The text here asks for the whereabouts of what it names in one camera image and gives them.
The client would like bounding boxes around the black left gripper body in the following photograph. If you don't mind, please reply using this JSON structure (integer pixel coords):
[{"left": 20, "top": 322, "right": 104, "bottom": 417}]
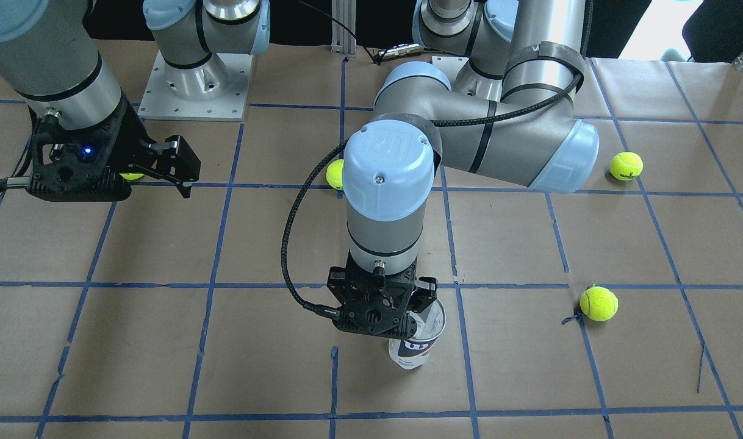
[{"left": 371, "top": 268, "right": 438, "bottom": 318}]

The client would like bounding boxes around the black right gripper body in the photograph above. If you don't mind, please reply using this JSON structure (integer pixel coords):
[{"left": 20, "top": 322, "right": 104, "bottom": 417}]
[{"left": 112, "top": 135, "right": 201, "bottom": 198}]

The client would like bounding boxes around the clear Wilson tennis ball can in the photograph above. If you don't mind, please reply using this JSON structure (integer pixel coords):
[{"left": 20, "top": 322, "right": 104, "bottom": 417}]
[{"left": 388, "top": 298, "right": 446, "bottom": 370}]

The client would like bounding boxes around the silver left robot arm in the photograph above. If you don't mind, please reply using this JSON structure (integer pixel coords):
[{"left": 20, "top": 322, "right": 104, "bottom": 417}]
[{"left": 327, "top": 1, "right": 598, "bottom": 320}]

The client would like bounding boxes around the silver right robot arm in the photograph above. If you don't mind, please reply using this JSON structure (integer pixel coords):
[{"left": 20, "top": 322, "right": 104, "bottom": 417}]
[{"left": 0, "top": 1, "right": 271, "bottom": 202}]

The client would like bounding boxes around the yellow tennis ball front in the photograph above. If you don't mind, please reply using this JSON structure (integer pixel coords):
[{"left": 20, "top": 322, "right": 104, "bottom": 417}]
[{"left": 121, "top": 173, "right": 145, "bottom": 181}]

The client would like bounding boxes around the yellow tennis ball plain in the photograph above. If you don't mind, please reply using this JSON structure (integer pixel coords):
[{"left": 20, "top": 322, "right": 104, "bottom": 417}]
[{"left": 325, "top": 159, "right": 344, "bottom": 191}]

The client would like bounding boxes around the yellow tennis ball with print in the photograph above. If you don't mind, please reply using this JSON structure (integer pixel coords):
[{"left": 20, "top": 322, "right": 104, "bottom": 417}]
[{"left": 609, "top": 152, "right": 644, "bottom": 181}]

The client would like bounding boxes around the brown paper table cover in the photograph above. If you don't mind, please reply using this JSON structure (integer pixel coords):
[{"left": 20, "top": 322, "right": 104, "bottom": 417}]
[{"left": 0, "top": 46, "right": 743, "bottom": 438}]

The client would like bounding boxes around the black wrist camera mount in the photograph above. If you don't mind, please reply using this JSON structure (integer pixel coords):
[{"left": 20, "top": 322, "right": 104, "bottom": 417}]
[{"left": 321, "top": 260, "right": 416, "bottom": 340}]

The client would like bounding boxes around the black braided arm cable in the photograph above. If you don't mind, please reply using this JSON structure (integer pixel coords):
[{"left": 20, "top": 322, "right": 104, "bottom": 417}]
[{"left": 283, "top": 70, "right": 586, "bottom": 318}]

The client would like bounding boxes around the aluminium frame post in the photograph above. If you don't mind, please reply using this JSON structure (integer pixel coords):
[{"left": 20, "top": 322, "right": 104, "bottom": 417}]
[{"left": 330, "top": 0, "right": 357, "bottom": 58}]

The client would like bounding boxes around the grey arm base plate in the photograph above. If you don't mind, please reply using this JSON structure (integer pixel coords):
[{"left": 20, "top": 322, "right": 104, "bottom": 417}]
[{"left": 431, "top": 55, "right": 473, "bottom": 95}]

